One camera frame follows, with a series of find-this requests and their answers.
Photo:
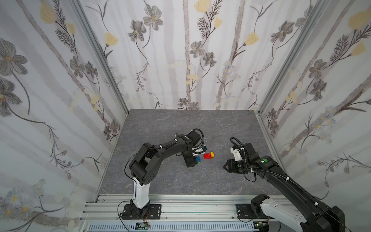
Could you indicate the aluminium frame rail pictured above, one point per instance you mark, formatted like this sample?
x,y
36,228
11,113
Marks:
x,y
212,208

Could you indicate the red lego brick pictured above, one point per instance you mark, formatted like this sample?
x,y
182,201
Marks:
x,y
207,156

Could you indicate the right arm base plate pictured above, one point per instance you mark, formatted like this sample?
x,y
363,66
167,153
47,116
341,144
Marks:
x,y
250,211

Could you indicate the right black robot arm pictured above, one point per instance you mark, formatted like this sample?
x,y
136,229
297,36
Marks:
x,y
310,215

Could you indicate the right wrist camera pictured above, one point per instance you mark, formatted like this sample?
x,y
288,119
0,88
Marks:
x,y
236,154

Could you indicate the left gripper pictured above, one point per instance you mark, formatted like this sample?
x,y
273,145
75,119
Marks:
x,y
189,161

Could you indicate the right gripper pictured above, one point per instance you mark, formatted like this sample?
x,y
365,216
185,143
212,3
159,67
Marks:
x,y
229,166

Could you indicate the black device under rail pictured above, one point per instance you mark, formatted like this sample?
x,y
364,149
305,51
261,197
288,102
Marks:
x,y
262,226

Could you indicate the white slotted cable duct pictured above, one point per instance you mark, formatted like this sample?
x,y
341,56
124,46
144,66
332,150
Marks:
x,y
159,226

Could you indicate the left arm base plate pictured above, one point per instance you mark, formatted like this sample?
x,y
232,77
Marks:
x,y
150,211

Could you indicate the small circuit board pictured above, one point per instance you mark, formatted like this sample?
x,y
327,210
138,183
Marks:
x,y
142,226

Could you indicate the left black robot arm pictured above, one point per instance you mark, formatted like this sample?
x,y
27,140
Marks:
x,y
147,162

